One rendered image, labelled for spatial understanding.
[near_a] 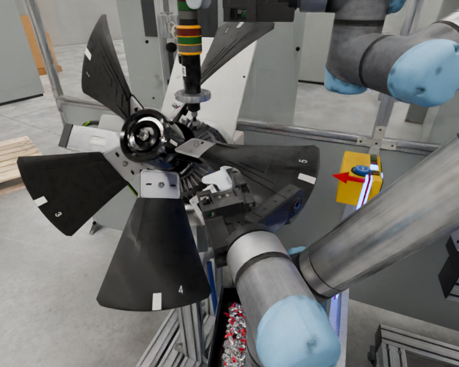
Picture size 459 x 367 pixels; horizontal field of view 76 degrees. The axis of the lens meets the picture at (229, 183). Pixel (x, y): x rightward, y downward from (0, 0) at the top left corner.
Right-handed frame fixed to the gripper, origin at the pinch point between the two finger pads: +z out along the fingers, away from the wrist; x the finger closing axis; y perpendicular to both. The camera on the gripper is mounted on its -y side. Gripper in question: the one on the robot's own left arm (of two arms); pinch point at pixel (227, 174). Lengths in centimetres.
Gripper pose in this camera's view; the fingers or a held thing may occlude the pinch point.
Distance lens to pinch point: 55.5
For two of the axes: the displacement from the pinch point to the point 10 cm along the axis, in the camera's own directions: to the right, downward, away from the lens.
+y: -9.6, 2.3, -1.7
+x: 1.0, 8.3, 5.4
